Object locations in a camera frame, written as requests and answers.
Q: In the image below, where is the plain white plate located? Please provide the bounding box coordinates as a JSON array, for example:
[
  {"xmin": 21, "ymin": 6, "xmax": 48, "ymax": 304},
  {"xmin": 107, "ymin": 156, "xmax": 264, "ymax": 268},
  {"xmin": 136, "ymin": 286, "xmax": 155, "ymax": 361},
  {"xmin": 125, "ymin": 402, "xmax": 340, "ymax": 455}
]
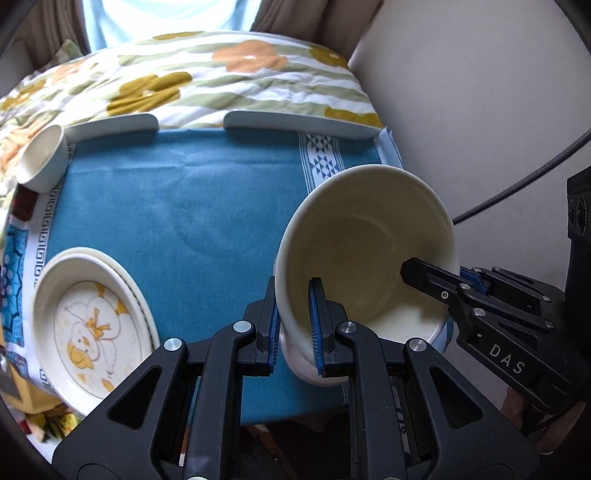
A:
[{"xmin": 106, "ymin": 258, "xmax": 160, "ymax": 352}]

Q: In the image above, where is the blue tablecloth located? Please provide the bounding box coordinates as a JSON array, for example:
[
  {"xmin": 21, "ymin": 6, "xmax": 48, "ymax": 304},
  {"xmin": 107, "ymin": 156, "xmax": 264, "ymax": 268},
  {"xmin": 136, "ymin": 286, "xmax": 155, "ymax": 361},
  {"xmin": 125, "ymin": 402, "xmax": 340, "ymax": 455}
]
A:
[{"xmin": 44, "ymin": 127, "xmax": 407, "ymax": 425}]

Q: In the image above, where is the floral blanket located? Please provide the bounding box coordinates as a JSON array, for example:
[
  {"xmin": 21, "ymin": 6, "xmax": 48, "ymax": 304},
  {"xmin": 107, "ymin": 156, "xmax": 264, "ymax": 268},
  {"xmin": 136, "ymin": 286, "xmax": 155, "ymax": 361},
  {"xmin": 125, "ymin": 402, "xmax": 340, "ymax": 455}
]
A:
[{"xmin": 0, "ymin": 30, "xmax": 384, "ymax": 185}]

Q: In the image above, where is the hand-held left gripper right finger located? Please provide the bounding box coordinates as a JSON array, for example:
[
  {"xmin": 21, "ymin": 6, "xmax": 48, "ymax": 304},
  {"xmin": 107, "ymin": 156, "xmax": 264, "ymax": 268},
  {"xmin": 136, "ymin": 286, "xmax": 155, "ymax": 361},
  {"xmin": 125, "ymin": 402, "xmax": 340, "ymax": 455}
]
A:
[{"xmin": 308, "ymin": 278, "xmax": 542, "ymax": 480}]

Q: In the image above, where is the yellow box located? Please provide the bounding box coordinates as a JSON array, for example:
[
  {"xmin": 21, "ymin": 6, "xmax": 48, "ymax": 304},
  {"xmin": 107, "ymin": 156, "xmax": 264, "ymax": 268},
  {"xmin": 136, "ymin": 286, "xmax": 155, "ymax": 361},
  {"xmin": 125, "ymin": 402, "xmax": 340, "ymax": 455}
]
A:
[{"xmin": 0, "ymin": 364, "xmax": 56, "ymax": 414}]

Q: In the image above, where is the patterned blue white cloth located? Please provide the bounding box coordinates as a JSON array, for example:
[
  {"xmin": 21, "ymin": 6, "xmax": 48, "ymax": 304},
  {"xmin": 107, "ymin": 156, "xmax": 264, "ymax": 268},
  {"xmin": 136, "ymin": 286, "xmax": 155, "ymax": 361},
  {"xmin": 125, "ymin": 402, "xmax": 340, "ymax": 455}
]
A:
[{"xmin": 0, "ymin": 143, "xmax": 77, "ymax": 402}]

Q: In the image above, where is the cream bowl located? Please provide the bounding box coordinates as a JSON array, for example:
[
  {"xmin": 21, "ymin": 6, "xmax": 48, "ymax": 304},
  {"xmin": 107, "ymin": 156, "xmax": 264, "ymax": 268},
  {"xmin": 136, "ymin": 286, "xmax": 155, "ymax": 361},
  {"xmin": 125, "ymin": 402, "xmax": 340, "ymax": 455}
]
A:
[{"xmin": 274, "ymin": 165, "xmax": 460, "ymax": 358}]

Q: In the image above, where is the brown curtain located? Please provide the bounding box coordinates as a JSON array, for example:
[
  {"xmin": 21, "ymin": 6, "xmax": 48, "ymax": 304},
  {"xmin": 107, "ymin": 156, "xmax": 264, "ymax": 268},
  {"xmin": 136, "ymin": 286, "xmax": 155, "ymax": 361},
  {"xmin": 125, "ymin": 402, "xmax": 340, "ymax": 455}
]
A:
[
  {"xmin": 25, "ymin": 0, "xmax": 90, "ymax": 61},
  {"xmin": 252, "ymin": 0, "xmax": 384, "ymax": 35}
]

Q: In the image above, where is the light blue window cloth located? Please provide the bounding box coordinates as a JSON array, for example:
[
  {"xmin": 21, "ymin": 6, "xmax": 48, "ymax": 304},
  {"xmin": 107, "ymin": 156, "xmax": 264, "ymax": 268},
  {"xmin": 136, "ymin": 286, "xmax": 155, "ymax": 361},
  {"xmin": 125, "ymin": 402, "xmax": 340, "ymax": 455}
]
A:
[{"xmin": 81, "ymin": 0, "xmax": 264, "ymax": 49}]

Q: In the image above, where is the person's right hand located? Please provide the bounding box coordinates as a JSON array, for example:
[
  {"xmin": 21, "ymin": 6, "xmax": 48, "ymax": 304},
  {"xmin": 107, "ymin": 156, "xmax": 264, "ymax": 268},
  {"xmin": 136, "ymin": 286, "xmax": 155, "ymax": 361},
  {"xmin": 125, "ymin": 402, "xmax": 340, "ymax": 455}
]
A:
[{"xmin": 503, "ymin": 385, "xmax": 575, "ymax": 455}]

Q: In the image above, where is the black cable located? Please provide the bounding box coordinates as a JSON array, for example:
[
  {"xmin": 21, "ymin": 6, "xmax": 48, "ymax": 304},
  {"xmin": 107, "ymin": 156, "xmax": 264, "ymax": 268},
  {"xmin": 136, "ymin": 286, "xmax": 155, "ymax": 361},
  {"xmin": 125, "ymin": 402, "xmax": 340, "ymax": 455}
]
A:
[{"xmin": 451, "ymin": 134, "xmax": 591, "ymax": 224}]

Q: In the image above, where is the cream duck print plate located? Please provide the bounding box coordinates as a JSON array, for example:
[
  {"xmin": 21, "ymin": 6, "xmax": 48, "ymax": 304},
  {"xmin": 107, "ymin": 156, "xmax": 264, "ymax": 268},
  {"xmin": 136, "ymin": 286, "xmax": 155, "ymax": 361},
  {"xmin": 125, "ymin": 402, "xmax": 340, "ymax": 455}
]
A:
[{"xmin": 31, "ymin": 247, "xmax": 155, "ymax": 401}]

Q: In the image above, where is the long white table rail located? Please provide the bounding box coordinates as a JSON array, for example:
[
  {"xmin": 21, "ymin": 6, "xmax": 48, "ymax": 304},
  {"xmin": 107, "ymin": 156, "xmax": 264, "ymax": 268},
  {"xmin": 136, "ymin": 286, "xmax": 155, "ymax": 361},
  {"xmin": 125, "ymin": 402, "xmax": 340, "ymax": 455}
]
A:
[{"xmin": 224, "ymin": 111, "xmax": 402, "ymax": 162}]

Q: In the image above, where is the short white table rail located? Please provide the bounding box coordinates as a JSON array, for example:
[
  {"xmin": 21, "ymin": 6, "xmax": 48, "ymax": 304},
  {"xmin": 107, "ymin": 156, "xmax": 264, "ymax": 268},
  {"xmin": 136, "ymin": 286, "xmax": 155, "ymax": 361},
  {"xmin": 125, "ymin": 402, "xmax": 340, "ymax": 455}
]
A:
[{"xmin": 65, "ymin": 113, "xmax": 158, "ymax": 141}]

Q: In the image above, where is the green pillow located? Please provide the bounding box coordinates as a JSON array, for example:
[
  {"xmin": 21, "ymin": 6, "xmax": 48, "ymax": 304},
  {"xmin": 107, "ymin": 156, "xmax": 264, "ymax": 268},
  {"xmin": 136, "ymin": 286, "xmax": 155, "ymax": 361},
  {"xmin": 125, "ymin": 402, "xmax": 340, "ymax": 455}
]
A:
[{"xmin": 39, "ymin": 39, "xmax": 84, "ymax": 70}]

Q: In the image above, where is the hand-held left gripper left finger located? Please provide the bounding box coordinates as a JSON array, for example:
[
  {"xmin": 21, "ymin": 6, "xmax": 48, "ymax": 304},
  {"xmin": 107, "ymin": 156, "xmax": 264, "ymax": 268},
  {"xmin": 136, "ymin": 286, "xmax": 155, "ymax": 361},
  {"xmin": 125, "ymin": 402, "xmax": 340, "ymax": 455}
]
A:
[{"xmin": 51, "ymin": 276, "xmax": 281, "ymax": 480}]

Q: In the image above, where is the small white bowl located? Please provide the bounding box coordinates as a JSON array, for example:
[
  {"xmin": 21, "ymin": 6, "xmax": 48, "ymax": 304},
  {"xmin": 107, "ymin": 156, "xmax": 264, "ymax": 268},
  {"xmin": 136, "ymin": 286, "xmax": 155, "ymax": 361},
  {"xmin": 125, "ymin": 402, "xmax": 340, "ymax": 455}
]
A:
[{"xmin": 16, "ymin": 124, "xmax": 70, "ymax": 192}]

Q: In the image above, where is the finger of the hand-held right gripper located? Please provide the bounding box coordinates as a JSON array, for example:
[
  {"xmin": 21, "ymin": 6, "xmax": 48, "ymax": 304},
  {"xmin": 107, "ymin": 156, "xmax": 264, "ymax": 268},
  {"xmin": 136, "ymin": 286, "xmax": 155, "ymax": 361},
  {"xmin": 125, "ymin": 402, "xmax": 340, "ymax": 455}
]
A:
[
  {"xmin": 400, "ymin": 257, "xmax": 468, "ymax": 320},
  {"xmin": 460, "ymin": 265, "xmax": 553, "ymax": 315}
]

